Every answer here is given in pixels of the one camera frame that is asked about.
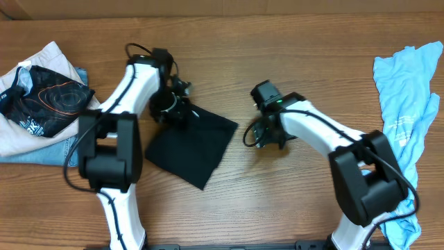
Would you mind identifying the black cable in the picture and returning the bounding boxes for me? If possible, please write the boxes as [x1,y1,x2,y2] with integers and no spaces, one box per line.
[62,42,180,250]
[242,109,420,250]

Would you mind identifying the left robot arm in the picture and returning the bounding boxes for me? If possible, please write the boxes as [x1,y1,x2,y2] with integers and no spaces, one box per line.
[78,48,189,249]

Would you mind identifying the left black cable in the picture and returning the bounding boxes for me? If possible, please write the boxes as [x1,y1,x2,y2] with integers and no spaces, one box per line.
[62,42,180,250]

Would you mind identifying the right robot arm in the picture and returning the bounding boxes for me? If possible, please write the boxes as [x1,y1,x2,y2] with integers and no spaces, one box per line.
[244,81,409,249]

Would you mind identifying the light blue t-shirt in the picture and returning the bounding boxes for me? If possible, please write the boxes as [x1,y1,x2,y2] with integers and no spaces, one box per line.
[360,40,444,250]

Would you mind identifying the black patterned folded shirt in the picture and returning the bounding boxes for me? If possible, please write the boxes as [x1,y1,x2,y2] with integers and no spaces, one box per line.
[1,65,94,138]

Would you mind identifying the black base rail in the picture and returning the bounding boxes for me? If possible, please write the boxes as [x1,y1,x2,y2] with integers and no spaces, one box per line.
[83,239,393,250]

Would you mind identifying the black t-shirt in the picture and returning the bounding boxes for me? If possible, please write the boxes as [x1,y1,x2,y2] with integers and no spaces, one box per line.
[145,105,238,190]

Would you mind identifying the beige folded garment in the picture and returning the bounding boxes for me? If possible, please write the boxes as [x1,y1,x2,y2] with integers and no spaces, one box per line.
[1,42,100,156]

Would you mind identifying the blue denim jeans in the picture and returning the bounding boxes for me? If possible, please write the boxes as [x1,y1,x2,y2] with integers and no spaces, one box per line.
[1,67,88,167]

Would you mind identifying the right black cable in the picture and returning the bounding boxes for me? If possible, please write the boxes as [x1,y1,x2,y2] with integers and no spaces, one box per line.
[242,109,420,250]

